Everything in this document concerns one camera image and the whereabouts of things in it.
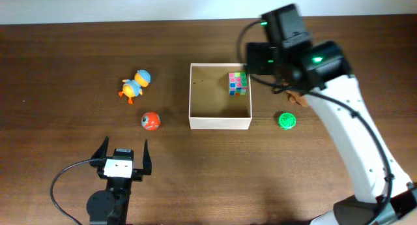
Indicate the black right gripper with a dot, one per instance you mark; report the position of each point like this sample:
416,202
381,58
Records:
262,49

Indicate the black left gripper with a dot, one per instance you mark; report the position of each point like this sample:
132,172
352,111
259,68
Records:
137,175

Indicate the pastel puzzle cube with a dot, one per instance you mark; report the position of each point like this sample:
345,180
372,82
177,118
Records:
238,83

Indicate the brown plush toy with orange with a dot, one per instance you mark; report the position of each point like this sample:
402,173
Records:
296,98

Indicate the green lattice ball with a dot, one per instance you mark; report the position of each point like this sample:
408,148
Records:
287,120

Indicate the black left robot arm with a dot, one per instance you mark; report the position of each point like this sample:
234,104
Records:
110,206

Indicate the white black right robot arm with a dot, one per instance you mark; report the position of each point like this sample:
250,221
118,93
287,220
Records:
383,191

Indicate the red grey toy ball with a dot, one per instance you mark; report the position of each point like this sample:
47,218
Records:
150,121

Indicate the yellow blue toy duck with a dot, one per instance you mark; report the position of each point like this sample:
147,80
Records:
133,88

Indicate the beige open cardboard box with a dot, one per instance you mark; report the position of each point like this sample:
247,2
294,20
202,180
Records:
210,104

